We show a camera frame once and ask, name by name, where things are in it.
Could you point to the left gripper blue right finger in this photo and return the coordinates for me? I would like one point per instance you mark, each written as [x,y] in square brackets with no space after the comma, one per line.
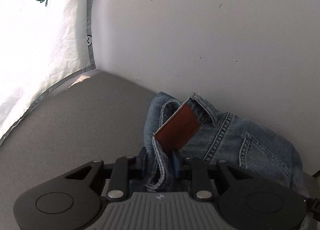
[177,163]

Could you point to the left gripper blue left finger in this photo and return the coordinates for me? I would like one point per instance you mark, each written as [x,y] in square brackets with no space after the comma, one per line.
[142,159]

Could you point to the blue denim jeans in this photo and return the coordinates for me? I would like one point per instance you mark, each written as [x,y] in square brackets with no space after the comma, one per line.
[221,135]

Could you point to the white printed curtain sheet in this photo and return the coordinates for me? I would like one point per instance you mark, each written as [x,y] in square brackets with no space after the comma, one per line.
[43,44]

